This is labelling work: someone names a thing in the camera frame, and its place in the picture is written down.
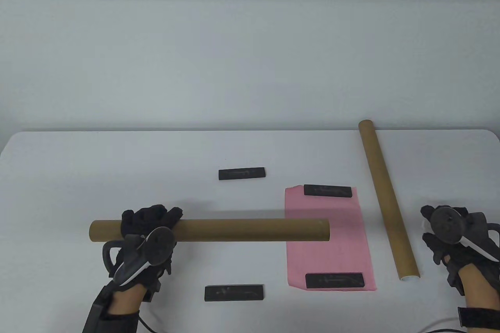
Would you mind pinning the grey hand tracker controller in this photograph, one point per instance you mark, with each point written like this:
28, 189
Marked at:
447, 225
156, 247

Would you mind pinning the brown cardboard mailing tube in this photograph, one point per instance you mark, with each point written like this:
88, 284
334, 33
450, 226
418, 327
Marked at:
381, 184
254, 230

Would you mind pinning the black bar paperweight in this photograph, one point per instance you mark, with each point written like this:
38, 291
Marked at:
242, 174
334, 280
327, 190
233, 293

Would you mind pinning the pink paper sheet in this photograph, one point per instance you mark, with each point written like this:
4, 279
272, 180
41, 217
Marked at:
324, 255

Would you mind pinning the person's right forearm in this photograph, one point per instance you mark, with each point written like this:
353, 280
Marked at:
482, 290

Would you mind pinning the person's left hand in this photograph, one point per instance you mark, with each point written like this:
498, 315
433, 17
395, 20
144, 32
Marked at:
148, 216

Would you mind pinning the person's left forearm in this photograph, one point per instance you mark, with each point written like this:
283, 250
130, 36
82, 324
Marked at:
125, 305

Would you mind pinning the person's right hand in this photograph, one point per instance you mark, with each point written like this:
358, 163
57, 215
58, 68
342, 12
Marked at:
439, 249

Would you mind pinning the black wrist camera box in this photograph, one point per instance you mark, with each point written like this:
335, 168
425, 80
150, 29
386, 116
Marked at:
478, 317
95, 313

